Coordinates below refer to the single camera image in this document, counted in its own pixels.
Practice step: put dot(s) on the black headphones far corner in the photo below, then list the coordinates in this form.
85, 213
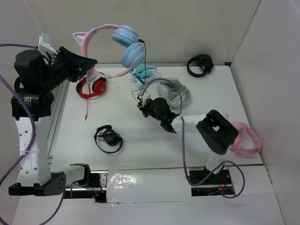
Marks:
203, 62

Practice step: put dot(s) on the small black on-ear headphones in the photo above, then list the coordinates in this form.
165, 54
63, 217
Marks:
110, 137

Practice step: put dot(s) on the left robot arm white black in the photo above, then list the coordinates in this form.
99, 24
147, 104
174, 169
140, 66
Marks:
32, 113

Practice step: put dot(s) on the grey white headphones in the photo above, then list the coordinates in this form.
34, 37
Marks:
176, 94

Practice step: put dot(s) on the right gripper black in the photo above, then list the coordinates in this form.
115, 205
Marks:
140, 105

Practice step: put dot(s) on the teal white headphones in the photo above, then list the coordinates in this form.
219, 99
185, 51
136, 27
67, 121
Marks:
143, 75

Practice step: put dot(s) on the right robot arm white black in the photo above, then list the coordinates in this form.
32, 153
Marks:
217, 132

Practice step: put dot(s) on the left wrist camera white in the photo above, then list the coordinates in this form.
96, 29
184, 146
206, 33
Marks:
44, 45

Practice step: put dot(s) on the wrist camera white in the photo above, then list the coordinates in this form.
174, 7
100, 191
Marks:
146, 94
44, 45

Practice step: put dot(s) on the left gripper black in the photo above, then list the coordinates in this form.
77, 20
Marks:
84, 63

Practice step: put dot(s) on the white taped cover plate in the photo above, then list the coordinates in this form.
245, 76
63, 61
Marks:
147, 186

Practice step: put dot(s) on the red black headphones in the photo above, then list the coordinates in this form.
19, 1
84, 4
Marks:
95, 89

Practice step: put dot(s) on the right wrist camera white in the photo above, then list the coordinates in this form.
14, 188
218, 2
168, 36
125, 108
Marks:
146, 94

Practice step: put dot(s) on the blue pink cat-ear headphones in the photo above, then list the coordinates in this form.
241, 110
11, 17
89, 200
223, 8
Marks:
124, 35

